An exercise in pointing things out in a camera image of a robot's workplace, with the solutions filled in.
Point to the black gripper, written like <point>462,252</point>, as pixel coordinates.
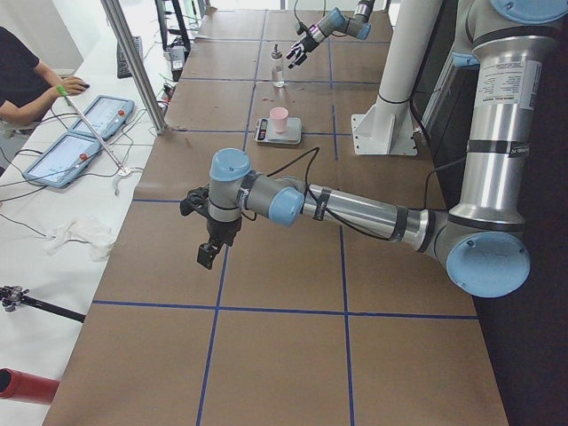
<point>307,42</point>
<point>223,231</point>

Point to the blue teach pendant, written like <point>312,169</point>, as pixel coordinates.
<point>63,161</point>
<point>108,114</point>

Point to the crumpled white cloth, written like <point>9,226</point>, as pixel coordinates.
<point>86,230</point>

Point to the small black power box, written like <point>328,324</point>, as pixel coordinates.
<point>177,60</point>

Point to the upper blue teach pendant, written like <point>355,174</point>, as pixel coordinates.
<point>108,114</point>

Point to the metal rod green handle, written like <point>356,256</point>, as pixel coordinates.
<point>123,170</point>

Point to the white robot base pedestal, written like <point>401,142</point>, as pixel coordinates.
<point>387,128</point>

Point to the silver digital kitchen scale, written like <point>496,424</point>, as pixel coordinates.
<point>265,132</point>

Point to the red cylinder tube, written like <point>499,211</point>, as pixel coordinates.
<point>24,387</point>

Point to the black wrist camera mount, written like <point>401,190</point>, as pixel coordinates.
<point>196,200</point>

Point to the aluminium frame post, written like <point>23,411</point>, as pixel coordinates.
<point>119,24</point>

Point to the person in black shirt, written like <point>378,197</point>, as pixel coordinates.
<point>28,86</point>

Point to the clear glass sauce bottle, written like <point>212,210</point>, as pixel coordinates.
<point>277,68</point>

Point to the lower blue teach pendant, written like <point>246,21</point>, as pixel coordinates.
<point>63,161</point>

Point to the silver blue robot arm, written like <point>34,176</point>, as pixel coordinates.
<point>478,241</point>
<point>356,26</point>

